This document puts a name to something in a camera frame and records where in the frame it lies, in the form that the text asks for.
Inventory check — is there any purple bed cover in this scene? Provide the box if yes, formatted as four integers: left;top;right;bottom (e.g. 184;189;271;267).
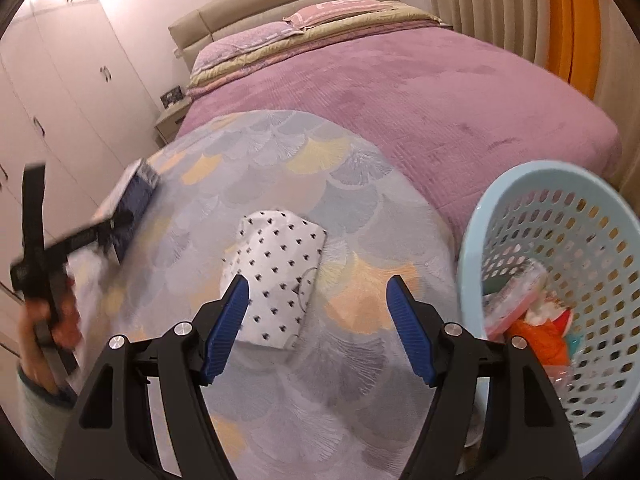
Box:
180;27;622;240

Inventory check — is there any red white paper cup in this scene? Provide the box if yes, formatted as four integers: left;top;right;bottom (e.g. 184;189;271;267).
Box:
524;295;574;336

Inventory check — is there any orange curtain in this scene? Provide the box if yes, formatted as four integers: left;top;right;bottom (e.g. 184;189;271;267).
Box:
546;0;602;100

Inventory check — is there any pink right pillow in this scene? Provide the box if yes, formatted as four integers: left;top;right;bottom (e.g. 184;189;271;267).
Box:
284;0;394;29

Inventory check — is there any pink packet in plastic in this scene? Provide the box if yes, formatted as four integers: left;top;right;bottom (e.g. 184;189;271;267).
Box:
483;259;548;340

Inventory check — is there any grey bedside table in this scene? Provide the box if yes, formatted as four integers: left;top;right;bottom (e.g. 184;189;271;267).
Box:
155;96;192;145

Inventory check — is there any patterned round table cloth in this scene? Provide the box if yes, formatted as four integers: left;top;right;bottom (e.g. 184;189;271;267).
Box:
70;110;459;479

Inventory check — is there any white heart-patterned pouch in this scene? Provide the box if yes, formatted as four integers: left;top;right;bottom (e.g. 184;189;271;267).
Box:
220;210;326;350

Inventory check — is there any person's left hand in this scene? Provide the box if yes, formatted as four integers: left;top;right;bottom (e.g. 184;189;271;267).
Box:
17;278;82;394

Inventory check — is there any white wardrobe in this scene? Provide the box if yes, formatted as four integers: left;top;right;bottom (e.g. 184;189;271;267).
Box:
0;0;162;396

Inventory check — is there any light blue plastic basket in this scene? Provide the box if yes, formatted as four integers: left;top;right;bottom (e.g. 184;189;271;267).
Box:
458;160;639;460

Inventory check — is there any orange plastic bag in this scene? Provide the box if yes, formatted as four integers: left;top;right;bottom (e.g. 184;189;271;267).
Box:
504;320;570;366

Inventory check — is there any purple left pillow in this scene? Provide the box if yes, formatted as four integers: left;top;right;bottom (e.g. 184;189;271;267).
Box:
192;21;304;75

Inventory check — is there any small dark photo frame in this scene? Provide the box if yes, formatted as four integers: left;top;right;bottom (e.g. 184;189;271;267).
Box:
160;86;184;108

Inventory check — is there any folded beige quilt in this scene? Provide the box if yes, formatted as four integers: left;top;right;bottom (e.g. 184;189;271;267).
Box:
188;3;448;100

